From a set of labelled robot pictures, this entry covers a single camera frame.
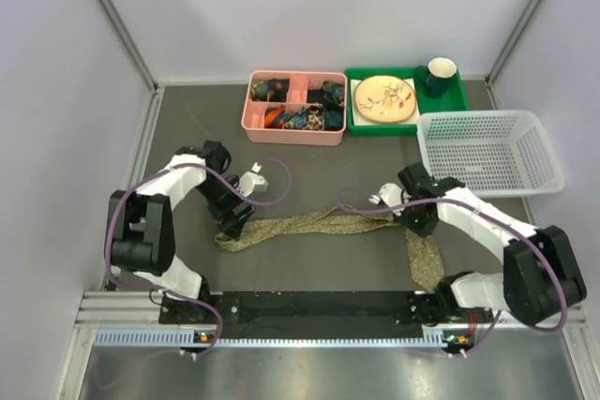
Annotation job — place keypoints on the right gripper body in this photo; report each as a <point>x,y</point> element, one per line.
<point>423,224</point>

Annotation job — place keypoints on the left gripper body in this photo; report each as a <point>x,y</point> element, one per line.
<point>221,198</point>

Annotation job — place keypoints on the olive green patterned tie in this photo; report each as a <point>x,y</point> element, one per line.
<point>425,261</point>

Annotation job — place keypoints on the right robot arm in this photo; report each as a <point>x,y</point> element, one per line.
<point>540,275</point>

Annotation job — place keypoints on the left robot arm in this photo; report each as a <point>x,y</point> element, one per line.
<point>143,239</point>

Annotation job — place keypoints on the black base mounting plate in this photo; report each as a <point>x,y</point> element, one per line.
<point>329,315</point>

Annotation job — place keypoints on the white perforated plastic basket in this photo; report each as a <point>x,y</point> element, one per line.
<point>496,154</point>

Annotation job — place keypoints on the rolled orange blue tie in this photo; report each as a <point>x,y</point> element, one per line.
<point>276,118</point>

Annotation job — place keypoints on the pink divided storage box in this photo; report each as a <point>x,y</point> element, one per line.
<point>300,82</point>

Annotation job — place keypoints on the rolled dark floral tie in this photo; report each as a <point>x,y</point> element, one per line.
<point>272,90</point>

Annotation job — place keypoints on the cream floral plate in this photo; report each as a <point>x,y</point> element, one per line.
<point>384,100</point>

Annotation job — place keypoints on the rolled dark paisley tie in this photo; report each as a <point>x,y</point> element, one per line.
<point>314,120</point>

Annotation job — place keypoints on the dark green mug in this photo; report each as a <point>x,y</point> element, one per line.
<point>436,75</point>

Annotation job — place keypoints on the rolled teal patterned tie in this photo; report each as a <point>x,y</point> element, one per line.
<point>330,95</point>

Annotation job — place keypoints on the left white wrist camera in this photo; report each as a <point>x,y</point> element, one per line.
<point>252,181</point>

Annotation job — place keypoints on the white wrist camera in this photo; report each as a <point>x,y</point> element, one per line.
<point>389,195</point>
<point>252,181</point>

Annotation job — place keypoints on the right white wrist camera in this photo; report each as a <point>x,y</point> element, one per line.
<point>389,195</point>

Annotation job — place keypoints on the aluminium frame rail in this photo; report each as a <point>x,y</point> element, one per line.
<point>119,308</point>

